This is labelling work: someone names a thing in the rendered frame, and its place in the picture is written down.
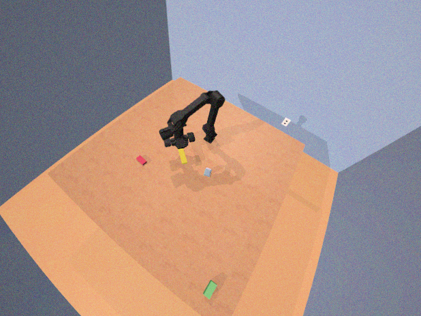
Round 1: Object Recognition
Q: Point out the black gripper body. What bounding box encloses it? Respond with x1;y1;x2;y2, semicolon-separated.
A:
164;132;195;147

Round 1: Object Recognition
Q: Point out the yellow bar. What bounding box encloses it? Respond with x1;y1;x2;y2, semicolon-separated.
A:
178;148;187;165

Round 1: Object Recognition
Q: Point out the green rectangular block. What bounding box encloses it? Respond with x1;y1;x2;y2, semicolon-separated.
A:
203;280;217;299

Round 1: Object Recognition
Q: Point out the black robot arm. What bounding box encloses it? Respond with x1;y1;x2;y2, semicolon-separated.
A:
159;91;225;149

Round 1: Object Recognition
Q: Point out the red rectangular block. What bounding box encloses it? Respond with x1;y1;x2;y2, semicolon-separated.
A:
136;155;147;165

